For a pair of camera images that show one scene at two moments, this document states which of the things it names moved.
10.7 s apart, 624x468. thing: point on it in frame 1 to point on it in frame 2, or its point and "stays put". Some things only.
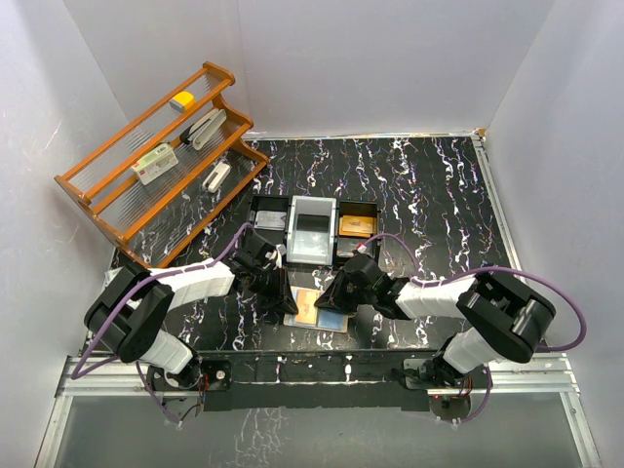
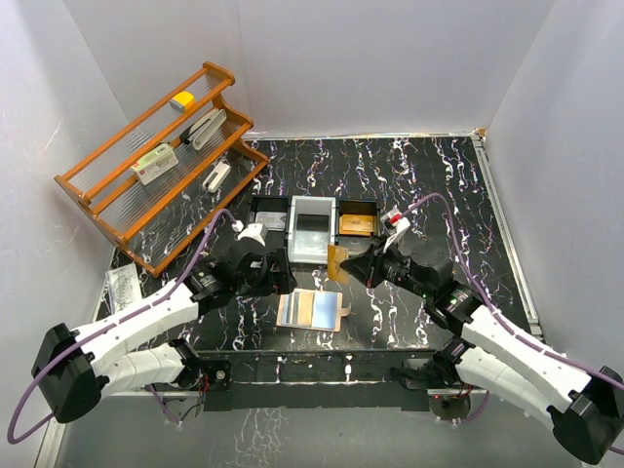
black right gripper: [333, 297] to [363, 265]
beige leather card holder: [311, 316] stays put
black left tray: [277, 204] stays put
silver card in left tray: [272, 220] stays put
